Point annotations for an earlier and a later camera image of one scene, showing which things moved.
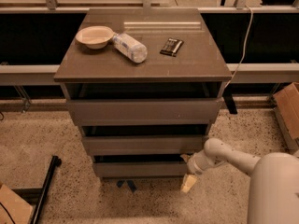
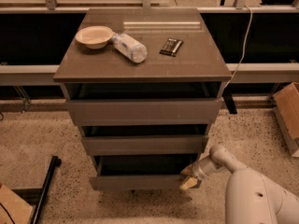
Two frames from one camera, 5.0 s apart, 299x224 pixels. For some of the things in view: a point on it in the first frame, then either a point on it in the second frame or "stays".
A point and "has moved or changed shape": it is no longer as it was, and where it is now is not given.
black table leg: x=229 y=99 stays
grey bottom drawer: x=140 y=169 has moved or changed shape
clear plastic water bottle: x=126 y=46 stays
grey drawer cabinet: x=143 y=86 stays
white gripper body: x=193 y=164 -> x=198 y=171
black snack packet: x=171 y=47 stays
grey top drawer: x=143 y=111 stays
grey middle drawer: x=143 y=145 stays
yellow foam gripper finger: x=185 y=157 -> x=188 y=170
